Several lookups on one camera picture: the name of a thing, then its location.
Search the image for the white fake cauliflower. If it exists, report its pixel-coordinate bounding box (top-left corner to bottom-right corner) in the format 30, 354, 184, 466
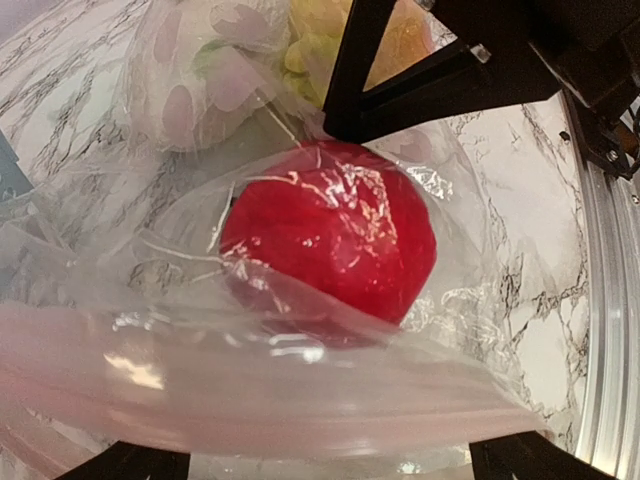
123, 1, 290, 152

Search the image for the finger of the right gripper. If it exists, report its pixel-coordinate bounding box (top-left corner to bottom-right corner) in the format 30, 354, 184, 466
323, 0, 396, 130

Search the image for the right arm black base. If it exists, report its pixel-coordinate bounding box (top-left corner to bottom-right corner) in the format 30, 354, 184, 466
562, 92, 639, 181

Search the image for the yellow fake banana bunch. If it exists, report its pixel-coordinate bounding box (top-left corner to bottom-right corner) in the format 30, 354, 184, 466
284, 0, 352, 108

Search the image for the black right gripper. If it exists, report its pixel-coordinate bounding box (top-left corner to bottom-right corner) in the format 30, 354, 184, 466
324, 0, 640, 144

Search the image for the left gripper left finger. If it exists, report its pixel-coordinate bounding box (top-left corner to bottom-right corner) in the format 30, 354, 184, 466
56, 441, 190, 480

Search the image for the clear zip top bag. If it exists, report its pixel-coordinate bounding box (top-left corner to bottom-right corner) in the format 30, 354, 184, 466
1, 1, 545, 479

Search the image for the orange fake peach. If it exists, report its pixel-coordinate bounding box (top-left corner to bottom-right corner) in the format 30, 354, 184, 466
364, 0, 436, 90

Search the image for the light blue plastic basket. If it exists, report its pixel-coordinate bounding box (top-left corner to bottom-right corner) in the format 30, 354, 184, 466
0, 132, 33, 202

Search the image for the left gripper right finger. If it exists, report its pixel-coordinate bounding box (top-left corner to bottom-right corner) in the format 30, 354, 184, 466
469, 432, 616, 480

